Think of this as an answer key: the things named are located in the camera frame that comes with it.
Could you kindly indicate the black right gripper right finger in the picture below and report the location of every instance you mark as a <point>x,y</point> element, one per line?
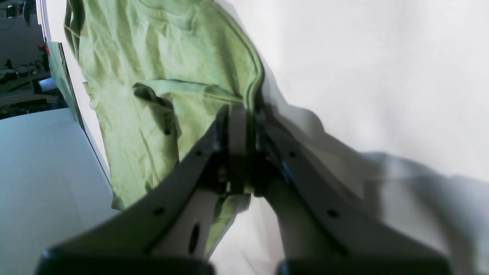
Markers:
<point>323,232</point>

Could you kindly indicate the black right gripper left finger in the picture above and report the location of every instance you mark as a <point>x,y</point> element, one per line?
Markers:
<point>165,233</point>

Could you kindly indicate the green t-shirt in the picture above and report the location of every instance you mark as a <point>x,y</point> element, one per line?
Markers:
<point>157,73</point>

